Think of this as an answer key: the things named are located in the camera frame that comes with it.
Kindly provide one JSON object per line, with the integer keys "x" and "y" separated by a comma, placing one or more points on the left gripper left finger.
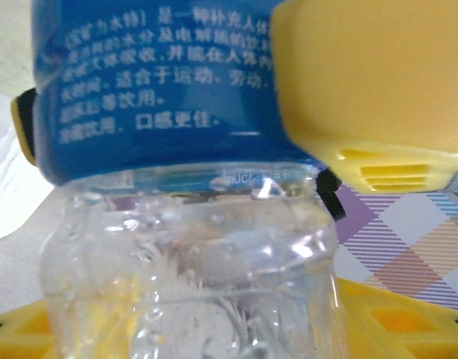
{"x": 12, "y": 336}

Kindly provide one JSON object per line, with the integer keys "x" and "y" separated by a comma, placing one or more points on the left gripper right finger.
{"x": 363, "y": 336}

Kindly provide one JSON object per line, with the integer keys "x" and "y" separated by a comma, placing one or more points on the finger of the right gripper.
{"x": 363, "y": 75}
{"x": 25, "y": 123}

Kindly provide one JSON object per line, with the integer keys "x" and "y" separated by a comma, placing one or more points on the blue label plastic bottle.
{"x": 157, "y": 93}

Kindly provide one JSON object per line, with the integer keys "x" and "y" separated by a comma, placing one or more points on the white ribbed bin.
{"x": 4, "y": 168}

